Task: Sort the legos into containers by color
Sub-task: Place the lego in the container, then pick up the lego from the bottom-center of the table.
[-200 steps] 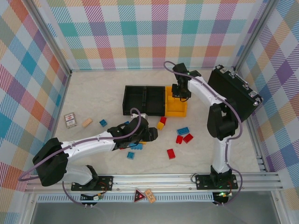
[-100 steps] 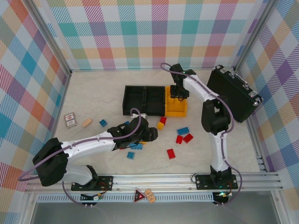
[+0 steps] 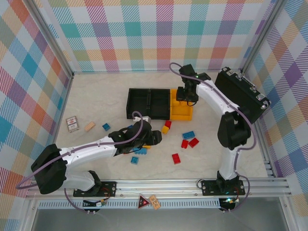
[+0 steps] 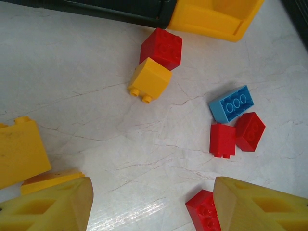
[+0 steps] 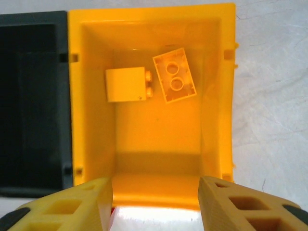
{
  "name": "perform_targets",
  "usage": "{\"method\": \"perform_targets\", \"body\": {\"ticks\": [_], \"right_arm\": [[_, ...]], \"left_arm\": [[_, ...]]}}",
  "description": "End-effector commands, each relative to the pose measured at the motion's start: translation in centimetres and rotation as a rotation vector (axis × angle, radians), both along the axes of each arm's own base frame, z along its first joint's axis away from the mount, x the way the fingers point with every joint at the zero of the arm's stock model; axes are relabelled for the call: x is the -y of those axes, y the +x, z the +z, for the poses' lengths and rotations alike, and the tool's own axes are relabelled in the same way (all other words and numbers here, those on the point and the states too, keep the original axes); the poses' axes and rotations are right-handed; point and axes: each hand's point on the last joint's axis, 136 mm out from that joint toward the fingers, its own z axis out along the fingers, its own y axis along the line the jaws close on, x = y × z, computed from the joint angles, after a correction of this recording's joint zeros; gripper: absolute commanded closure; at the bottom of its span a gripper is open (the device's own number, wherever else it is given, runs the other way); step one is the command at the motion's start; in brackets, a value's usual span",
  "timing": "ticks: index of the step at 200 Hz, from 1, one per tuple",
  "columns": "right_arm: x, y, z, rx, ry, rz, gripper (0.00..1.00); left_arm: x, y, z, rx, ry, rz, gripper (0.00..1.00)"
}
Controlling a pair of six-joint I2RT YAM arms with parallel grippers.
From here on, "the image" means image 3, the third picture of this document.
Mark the yellow plastic bin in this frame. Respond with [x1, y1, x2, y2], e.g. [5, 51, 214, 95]
[169, 89, 194, 121]

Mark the black plastic bin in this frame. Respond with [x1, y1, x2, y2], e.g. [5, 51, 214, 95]
[126, 88, 151, 120]
[146, 89, 172, 120]

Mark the black briefcase with metal latches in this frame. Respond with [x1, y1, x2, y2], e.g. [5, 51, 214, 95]
[214, 67, 271, 125]

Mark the playing card box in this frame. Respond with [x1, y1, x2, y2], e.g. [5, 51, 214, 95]
[65, 116, 80, 132]

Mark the red triangle sticker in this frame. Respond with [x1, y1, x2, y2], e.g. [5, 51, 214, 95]
[138, 195, 150, 209]

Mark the orange paper tag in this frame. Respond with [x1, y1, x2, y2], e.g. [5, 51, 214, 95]
[148, 195, 161, 210]

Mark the left power connector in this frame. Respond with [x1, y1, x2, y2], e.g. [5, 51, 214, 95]
[83, 199, 107, 208]

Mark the power connector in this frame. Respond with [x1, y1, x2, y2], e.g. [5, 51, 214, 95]
[221, 197, 240, 205]
[83, 199, 107, 208]

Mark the grey metal front panel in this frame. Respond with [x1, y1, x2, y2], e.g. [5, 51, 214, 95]
[31, 208, 291, 231]

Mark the right power connector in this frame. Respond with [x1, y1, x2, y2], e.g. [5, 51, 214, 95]
[221, 197, 240, 205]

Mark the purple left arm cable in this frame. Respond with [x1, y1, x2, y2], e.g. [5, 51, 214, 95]
[15, 111, 145, 215]

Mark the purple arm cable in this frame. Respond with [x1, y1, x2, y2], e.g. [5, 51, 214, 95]
[15, 111, 145, 215]
[169, 62, 257, 214]

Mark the aluminium mounting rail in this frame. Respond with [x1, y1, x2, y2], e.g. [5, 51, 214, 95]
[25, 178, 291, 199]

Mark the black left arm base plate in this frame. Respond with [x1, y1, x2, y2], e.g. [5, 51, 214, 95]
[73, 180, 117, 198]

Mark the slotted grey cable duct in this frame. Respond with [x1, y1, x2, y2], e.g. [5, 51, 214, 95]
[38, 198, 222, 209]

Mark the aluminium frame post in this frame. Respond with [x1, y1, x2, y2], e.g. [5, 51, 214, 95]
[240, 0, 288, 74]
[30, 0, 74, 77]

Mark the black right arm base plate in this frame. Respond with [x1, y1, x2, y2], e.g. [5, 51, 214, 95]
[201, 179, 246, 196]

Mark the aluminium side rail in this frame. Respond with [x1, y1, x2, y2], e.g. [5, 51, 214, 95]
[252, 117, 276, 178]

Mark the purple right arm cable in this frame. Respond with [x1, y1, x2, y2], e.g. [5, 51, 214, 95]
[169, 62, 257, 214]

